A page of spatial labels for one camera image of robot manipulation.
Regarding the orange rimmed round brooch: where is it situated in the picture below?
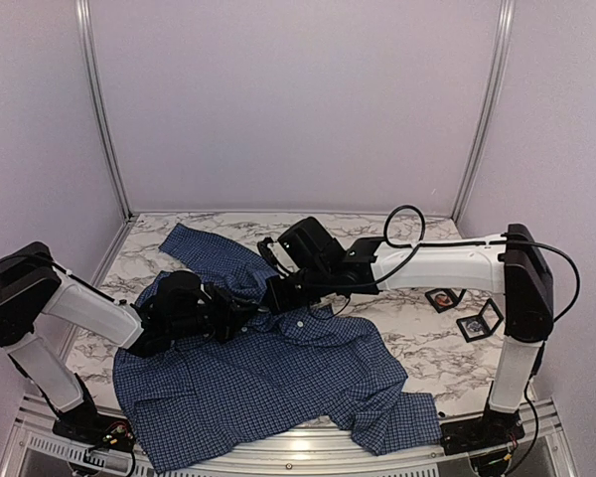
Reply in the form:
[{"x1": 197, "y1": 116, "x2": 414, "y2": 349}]
[{"x1": 435, "y1": 294, "x2": 452, "y2": 307}]

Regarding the black frame stand near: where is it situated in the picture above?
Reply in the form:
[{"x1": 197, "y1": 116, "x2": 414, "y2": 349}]
[{"x1": 456, "y1": 298, "x2": 504, "y2": 343}]

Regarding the blue checked shirt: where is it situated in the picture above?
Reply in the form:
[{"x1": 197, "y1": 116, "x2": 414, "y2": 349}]
[{"x1": 112, "y1": 223, "x2": 441, "y2": 474}]

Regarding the aluminium front rail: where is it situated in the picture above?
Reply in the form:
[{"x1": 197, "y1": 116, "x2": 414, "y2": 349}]
[{"x1": 0, "y1": 396, "x2": 578, "y2": 476}]

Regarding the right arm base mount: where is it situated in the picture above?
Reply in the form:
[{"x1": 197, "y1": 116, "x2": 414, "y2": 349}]
[{"x1": 440, "y1": 403, "x2": 525, "y2": 455}]

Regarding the black frame stand middle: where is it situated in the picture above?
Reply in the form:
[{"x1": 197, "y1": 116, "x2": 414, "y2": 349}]
[{"x1": 424, "y1": 288, "x2": 466, "y2": 313}]

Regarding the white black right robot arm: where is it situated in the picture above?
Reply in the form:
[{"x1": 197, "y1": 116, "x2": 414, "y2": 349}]
[{"x1": 263, "y1": 217, "x2": 564, "y2": 445}]

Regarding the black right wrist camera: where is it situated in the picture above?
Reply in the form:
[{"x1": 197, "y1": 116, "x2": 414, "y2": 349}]
[{"x1": 257, "y1": 217, "x2": 346, "y2": 277}]

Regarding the white blue round brooch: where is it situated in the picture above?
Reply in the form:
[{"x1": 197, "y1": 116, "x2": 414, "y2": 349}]
[{"x1": 467, "y1": 321, "x2": 484, "y2": 334}]

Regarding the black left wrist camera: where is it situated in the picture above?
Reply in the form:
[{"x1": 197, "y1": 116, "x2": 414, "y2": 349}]
[{"x1": 153, "y1": 270, "x2": 202, "y2": 316}]

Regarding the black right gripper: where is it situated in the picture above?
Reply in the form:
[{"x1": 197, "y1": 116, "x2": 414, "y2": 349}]
[{"x1": 260, "y1": 263, "x2": 333, "y2": 316}]

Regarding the black frame stand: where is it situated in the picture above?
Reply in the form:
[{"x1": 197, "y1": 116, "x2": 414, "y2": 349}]
[
  {"x1": 456, "y1": 298, "x2": 504, "y2": 343},
  {"x1": 424, "y1": 288, "x2": 466, "y2": 313}
]

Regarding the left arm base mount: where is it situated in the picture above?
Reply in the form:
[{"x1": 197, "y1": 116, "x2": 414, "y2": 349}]
[{"x1": 50, "y1": 392, "x2": 135, "y2": 453}]

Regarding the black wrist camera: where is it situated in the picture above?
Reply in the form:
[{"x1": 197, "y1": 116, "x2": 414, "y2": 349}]
[
  {"x1": 153, "y1": 270, "x2": 202, "y2": 316},
  {"x1": 257, "y1": 217, "x2": 346, "y2": 277}
]

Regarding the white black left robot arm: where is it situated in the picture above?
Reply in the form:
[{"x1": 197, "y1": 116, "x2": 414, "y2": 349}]
[{"x1": 0, "y1": 241, "x2": 257, "y2": 442}]

